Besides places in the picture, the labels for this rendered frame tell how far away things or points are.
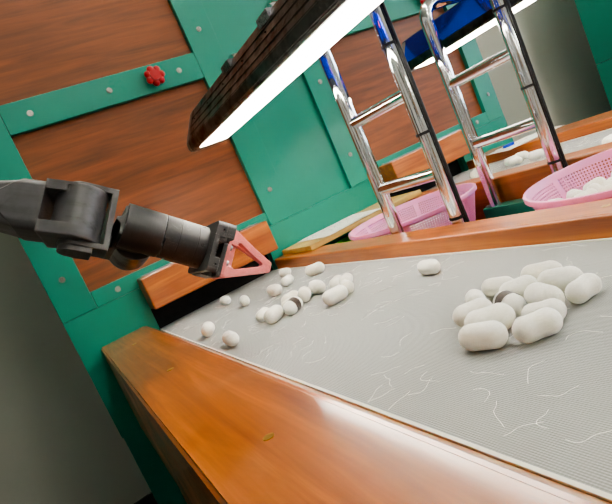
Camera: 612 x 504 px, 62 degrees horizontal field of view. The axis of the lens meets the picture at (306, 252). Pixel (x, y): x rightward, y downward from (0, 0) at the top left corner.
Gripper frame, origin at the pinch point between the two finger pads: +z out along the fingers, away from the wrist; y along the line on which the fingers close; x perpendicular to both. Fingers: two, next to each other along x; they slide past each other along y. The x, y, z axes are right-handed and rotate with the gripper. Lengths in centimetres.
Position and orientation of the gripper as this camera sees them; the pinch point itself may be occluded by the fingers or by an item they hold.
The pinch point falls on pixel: (264, 266)
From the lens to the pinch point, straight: 71.3
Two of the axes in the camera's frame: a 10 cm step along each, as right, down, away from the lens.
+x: -2.2, 9.6, -1.9
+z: 8.7, 2.8, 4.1
